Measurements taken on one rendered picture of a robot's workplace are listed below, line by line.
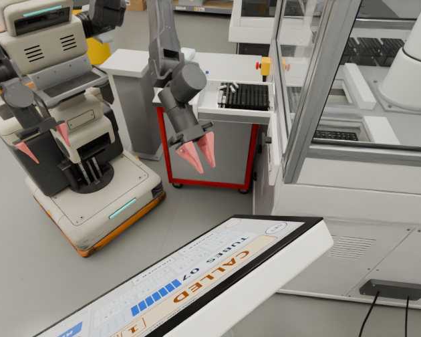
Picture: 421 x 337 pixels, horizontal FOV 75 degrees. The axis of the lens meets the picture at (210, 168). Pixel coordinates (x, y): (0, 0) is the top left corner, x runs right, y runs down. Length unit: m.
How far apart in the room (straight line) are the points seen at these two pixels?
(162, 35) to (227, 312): 0.56
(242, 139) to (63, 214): 1.09
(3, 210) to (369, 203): 2.19
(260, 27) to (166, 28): 1.36
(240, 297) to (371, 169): 0.57
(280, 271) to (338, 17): 0.44
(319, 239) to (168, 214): 1.52
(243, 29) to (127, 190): 1.27
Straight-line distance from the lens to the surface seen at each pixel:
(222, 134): 1.57
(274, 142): 0.98
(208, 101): 1.33
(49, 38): 1.17
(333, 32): 0.60
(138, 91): 1.94
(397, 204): 1.00
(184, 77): 0.56
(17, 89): 0.84
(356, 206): 0.97
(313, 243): 0.45
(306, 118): 0.68
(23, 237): 2.15
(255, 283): 0.40
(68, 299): 1.81
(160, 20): 0.70
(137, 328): 0.42
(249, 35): 2.02
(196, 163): 0.60
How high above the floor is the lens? 1.56
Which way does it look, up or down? 47 degrees down
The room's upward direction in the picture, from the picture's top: straight up
